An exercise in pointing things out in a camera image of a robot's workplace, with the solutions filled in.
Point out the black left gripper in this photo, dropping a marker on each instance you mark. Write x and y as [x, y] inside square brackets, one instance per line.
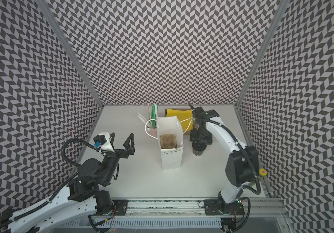
[130, 150]

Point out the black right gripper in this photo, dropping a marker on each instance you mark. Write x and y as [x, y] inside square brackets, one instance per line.
[200, 140]

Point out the black takeout coffee cup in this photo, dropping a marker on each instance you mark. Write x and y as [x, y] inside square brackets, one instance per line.
[198, 148]

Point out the yellow paper napkin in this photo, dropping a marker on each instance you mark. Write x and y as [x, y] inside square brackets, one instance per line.
[181, 116]

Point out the white patterned gift bag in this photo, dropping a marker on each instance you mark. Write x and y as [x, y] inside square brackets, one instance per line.
[171, 158]

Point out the brown pulp cup carrier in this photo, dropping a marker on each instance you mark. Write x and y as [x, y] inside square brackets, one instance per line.
[168, 141]

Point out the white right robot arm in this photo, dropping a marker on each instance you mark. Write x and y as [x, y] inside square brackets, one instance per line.
[242, 167]

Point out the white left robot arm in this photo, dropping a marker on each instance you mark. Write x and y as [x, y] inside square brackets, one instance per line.
[80, 195]

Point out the pink metal bucket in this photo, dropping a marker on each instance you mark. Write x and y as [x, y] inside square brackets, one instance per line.
[152, 132]

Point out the wooden stir stick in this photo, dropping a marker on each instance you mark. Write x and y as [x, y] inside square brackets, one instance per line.
[149, 117]

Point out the green wrapped straw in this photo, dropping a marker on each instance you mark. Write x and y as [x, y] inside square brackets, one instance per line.
[154, 114]

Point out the yellow capped sauce bottle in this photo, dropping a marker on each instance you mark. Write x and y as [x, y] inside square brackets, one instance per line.
[262, 173]

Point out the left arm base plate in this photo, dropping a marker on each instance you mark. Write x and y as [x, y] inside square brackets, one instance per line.
[120, 206]

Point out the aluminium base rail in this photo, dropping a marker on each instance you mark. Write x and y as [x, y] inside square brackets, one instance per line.
[177, 213]

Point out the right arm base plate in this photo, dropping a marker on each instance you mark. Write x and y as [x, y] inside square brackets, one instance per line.
[213, 207]

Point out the aluminium frame corner post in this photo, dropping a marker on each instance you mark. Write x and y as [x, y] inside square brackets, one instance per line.
[282, 7]

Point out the aluminium left corner post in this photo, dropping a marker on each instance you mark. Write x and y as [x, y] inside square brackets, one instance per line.
[48, 15]

